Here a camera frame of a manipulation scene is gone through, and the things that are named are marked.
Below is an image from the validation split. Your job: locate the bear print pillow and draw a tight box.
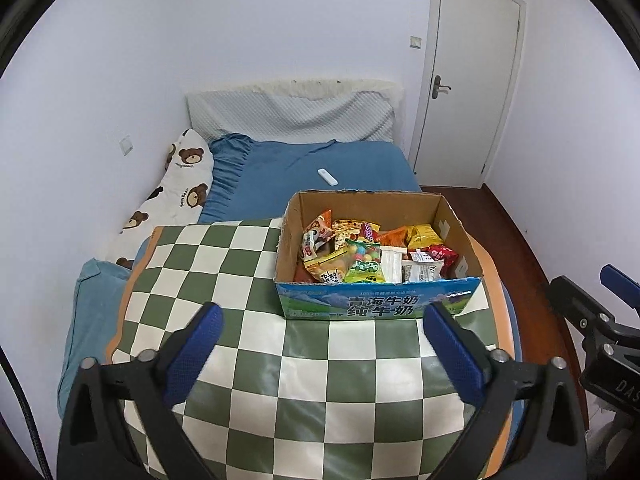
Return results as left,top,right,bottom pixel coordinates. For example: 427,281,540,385
107,128,216,271

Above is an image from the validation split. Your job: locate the black cable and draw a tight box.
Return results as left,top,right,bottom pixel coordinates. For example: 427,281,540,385
0,350,53,480

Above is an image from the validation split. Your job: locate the white snack packet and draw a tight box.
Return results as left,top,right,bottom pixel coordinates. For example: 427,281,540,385
381,246,408,283

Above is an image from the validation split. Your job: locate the orange panda snack packet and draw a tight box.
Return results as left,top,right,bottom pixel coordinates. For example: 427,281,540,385
299,209,335,263

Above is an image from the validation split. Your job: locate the red snack packet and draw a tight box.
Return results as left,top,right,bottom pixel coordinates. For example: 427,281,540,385
425,243,458,276

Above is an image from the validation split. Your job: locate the white textured pillow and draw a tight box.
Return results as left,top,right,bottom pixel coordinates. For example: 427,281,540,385
185,78,405,143

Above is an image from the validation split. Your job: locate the orange bread packet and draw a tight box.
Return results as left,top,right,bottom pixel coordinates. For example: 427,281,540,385
305,252,351,283

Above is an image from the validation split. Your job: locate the yellow snack packet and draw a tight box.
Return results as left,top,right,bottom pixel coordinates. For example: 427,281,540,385
406,222,446,251

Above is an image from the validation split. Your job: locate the green candy packet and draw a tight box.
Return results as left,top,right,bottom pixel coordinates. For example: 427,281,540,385
344,239,386,283

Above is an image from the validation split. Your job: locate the cardboard box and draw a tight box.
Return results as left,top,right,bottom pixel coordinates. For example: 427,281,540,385
272,189,485,321

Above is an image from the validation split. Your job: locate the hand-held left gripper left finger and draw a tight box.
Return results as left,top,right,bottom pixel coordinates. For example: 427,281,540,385
57,301,224,480

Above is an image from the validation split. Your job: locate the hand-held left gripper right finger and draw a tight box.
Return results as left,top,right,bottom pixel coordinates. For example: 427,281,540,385
422,301,587,480

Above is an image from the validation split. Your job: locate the plain orange snack packet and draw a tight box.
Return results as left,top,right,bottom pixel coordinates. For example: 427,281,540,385
375,226,413,248

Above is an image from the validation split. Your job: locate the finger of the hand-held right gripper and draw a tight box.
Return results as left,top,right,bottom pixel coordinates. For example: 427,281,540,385
600,264,640,317
549,275,618,343

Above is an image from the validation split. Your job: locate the blue bedsheet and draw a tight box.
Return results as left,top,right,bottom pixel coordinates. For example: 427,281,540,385
200,132,423,226

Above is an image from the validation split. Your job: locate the white door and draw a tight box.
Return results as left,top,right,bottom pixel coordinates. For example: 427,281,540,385
409,0,528,188

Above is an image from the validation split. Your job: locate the white black label packet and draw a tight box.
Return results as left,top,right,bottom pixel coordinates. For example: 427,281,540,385
402,252,443,281

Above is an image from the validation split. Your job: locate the green white checkered blanket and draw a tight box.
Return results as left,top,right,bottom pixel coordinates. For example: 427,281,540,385
107,217,523,480

